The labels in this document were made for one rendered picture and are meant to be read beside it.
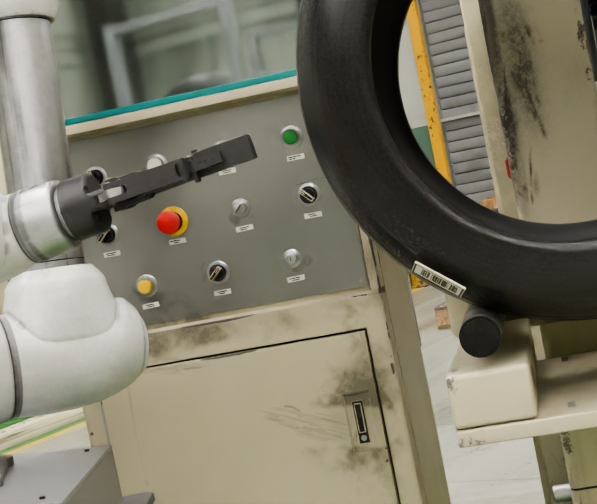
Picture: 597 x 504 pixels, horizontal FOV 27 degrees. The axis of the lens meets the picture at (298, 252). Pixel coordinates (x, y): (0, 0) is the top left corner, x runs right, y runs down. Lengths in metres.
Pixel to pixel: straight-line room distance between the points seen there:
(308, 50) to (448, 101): 10.23
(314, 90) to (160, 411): 0.94
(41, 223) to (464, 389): 0.53
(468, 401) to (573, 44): 0.56
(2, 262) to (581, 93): 0.77
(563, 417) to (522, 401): 0.05
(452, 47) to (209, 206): 9.48
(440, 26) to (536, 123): 9.92
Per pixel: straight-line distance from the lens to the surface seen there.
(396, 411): 2.08
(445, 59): 11.58
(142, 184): 1.45
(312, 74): 1.35
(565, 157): 1.69
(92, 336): 1.86
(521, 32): 1.70
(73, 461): 1.92
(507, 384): 1.34
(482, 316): 1.34
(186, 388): 2.13
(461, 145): 11.55
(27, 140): 1.90
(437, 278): 1.33
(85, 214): 1.49
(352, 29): 1.33
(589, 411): 1.35
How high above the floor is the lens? 1.09
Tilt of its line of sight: 3 degrees down
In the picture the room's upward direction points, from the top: 11 degrees counter-clockwise
